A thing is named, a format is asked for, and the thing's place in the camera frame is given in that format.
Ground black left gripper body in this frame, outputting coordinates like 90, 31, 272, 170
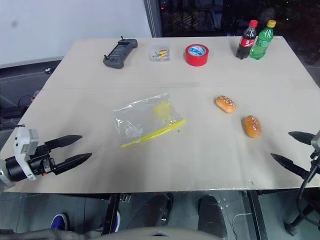
26, 143, 58, 176

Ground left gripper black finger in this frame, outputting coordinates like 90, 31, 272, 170
53, 152, 93, 176
44, 134, 83, 151

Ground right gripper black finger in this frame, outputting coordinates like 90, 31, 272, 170
287, 131, 316, 146
270, 153, 314, 180

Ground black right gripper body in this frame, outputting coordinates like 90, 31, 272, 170
309, 150, 320, 176

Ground brown sesame bread roll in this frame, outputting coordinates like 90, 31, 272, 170
243, 114, 263, 139
215, 95, 237, 114

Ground clear zip bag yellow seal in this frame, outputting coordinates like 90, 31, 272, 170
112, 92, 187, 150

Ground black chair base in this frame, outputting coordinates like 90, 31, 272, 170
283, 197, 320, 237

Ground blue shoe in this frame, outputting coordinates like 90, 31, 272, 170
50, 212, 69, 231
99, 209, 122, 232

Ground black table leg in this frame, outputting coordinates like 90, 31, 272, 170
103, 192, 121, 235
240, 189, 264, 240

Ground dark rounded shape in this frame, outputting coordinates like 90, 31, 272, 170
197, 194, 228, 239
134, 192, 174, 227

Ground green bottle yellow cap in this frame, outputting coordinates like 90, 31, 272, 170
249, 19, 277, 61

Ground grey remote controller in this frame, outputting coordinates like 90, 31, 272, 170
102, 35, 139, 70

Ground cola bottle red cap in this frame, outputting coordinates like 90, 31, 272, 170
235, 19, 259, 61

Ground grey rounded robot body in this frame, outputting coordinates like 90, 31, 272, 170
99, 225, 213, 240

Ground clear plastic box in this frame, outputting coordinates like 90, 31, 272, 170
148, 41, 174, 63

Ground red tape roll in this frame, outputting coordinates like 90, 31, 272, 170
184, 43, 210, 67

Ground small coloured parts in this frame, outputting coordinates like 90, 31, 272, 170
152, 49, 169, 61

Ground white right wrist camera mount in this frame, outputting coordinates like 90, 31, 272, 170
310, 129, 320, 154

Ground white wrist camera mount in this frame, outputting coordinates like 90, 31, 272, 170
13, 126, 40, 182
310, 129, 320, 154

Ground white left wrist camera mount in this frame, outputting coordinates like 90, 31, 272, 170
13, 126, 40, 182

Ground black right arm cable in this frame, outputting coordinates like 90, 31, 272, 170
295, 152, 320, 213

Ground black floor cable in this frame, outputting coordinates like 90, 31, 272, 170
17, 93, 37, 112

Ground white floor cable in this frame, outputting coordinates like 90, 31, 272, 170
231, 213, 251, 240

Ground grey window frame post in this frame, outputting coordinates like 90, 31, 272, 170
144, 0, 165, 39

